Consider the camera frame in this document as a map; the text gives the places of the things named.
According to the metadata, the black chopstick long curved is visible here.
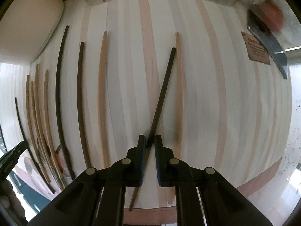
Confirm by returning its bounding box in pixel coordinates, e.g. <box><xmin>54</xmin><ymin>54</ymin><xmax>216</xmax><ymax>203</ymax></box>
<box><xmin>55</xmin><ymin>25</ymin><xmax>75</xmax><ymax>180</ymax></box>

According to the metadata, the wooden chopstick left thin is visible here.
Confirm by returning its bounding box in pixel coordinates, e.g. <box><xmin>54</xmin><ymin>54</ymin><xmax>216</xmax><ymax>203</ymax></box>
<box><xmin>30</xmin><ymin>81</ymin><xmax>48</xmax><ymax>167</ymax></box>

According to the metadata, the wooden chopstick left middle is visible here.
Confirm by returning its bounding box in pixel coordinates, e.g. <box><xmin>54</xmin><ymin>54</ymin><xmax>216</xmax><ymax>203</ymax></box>
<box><xmin>33</xmin><ymin>64</ymin><xmax>63</xmax><ymax>191</ymax></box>

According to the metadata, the wooden chopstick left outer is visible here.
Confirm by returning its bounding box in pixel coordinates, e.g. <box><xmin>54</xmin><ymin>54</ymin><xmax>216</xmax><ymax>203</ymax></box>
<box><xmin>26</xmin><ymin>74</ymin><xmax>50</xmax><ymax>184</ymax></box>

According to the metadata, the wooden chopstick far right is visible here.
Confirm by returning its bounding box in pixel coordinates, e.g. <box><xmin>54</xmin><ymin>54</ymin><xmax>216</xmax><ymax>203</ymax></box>
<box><xmin>175</xmin><ymin>32</ymin><xmax>184</xmax><ymax>158</ymax></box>

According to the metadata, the wooden chopstick left inner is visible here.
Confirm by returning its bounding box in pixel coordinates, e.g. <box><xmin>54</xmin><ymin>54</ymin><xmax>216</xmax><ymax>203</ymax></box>
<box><xmin>43</xmin><ymin>69</ymin><xmax>66</xmax><ymax>191</ymax></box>

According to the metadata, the wooden chopstick centre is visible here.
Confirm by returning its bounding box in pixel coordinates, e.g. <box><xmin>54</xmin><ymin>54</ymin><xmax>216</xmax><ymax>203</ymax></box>
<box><xmin>97</xmin><ymin>31</ymin><xmax>110</xmax><ymax>168</ymax></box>

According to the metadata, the striped placemat with cat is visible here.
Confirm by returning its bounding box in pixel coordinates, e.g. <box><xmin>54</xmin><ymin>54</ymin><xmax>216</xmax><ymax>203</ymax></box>
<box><xmin>9</xmin><ymin>0</ymin><xmax>293</xmax><ymax>225</ymax></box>

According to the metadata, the white cylindrical utensil holder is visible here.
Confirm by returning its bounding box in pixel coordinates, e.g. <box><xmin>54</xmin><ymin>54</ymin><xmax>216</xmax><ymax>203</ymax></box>
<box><xmin>1</xmin><ymin>0</ymin><xmax>64</xmax><ymax>65</ymax></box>

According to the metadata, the red round object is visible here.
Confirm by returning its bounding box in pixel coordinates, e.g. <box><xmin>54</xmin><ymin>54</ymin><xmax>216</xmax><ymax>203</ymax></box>
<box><xmin>258</xmin><ymin>0</ymin><xmax>284</xmax><ymax>32</ymax></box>

